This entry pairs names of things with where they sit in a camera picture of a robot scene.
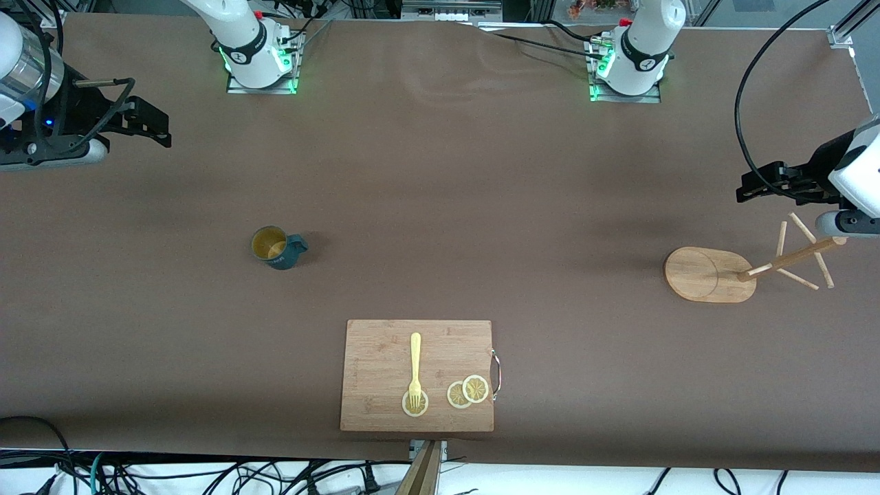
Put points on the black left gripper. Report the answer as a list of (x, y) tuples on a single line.
[(815, 167)]

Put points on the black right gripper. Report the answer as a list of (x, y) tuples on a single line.
[(77, 112)]

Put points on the dark teal mug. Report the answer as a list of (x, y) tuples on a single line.
[(282, 258)]

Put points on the wooden cup rack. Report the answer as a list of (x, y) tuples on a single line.
[(701, 278)]

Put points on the brown table mat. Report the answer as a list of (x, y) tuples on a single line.
[(440, 206)]

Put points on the white power strip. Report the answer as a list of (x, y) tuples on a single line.
[(450, 10)]

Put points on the wooden cutting board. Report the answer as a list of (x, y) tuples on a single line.
[(378, 364)]

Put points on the pale yellow fork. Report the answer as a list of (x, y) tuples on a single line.
[(415, 357)]

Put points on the lemon slice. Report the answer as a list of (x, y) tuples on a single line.
[(475, 389), (454, 395), (424, 405)]

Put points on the black power plug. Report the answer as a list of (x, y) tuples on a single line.
[(371, 481)]

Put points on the metal corner bracket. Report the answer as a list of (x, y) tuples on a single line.
[(53, 19)]

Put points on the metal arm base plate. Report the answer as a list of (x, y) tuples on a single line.
[(289, 88), (653, 98)]

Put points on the aluminium frame profile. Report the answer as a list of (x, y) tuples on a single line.
[(842, 34)]

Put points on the metal post bracket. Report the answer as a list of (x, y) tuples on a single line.
[(442, 448)]

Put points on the brown camera mount post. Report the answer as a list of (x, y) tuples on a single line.
[(421, 478)]

